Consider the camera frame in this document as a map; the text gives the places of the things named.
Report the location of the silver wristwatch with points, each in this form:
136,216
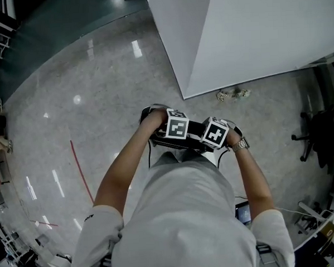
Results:
240,144

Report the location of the person's right forearm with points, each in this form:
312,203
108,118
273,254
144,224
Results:
253,176

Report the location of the person's right hand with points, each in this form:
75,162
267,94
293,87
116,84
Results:
232,136

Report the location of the person's grey trousers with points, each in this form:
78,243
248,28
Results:
171,158

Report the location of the person's white t-shirt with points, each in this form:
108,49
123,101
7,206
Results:
183,227

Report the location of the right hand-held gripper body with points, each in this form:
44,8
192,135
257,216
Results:
214,133

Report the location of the small black display screen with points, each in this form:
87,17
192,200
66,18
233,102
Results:
243,214

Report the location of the black office chair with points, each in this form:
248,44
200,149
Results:
323,138

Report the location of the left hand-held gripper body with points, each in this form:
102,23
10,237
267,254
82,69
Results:
177,125

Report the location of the person's left forearm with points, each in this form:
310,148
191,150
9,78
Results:
121,171

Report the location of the black folding chair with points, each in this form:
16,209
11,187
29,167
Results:
178,144

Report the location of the person's left hand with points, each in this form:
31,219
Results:
156,121

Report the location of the red floor tape strip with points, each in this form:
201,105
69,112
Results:
82,176

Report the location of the small patterned cloth bundle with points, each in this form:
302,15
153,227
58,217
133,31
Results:
233,94

